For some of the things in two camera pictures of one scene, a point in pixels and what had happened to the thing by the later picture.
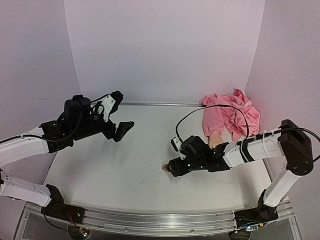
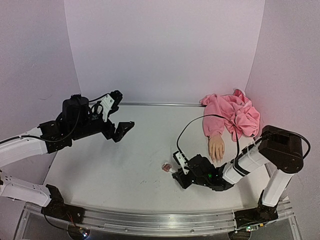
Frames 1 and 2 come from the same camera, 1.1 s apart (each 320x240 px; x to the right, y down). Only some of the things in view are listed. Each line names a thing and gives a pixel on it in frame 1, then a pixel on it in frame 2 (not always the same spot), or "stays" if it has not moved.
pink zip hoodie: [234, 112] stays
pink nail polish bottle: [165, 166] stays
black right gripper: [180, 164] -> [182, 178]
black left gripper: [110, 133] stays
